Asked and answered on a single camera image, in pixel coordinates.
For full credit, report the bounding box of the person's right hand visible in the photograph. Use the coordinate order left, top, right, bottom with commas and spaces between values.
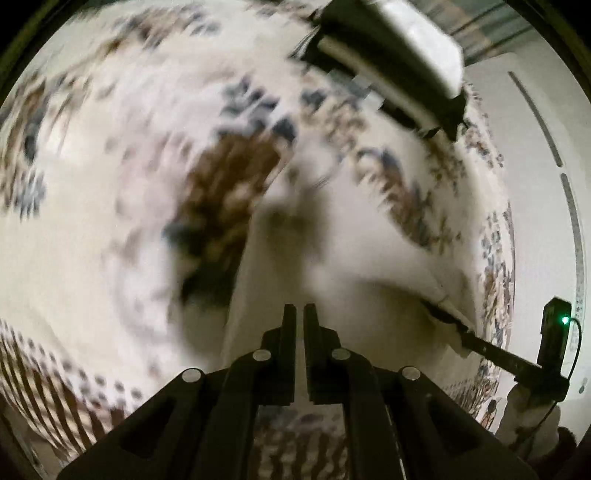
496, 382, 563, 460

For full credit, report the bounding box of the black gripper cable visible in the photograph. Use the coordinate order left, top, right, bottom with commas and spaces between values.
513, 318, 583, 450

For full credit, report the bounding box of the white cabinet with grey handles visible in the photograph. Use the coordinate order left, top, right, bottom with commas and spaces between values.
462, 50, 591, 416

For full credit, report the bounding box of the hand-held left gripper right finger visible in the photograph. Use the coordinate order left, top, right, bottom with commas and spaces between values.
302, 304, 540, 480

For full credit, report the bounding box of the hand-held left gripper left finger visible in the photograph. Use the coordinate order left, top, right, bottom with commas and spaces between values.
56, 304, 297, 480

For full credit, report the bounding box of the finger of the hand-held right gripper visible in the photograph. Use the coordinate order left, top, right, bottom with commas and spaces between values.
419, 299, 544, 373

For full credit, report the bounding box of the black and white box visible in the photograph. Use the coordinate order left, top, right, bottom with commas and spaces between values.
290, 0, 468, 141

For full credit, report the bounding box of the white small garment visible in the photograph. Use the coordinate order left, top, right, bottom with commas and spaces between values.
221, 152, 477, 367

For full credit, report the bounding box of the floral patterned blanket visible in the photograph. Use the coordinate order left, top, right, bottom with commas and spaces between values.
0, 0, 517, 480

